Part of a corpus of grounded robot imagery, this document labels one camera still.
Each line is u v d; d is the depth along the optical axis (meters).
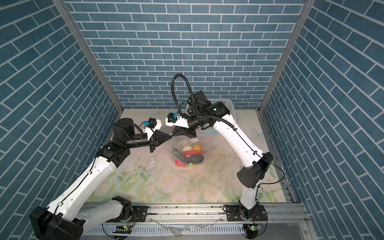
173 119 0.54
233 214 0.73
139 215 0.73
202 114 0.51
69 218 0.39
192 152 0.83
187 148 0.89
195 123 0.58
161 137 0.63
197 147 0.83
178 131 0.61
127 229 0.72
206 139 0.83
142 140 0.58
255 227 0.71
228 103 1.14
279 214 0.75
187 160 0.83
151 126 0.56
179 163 0.85
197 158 0.83
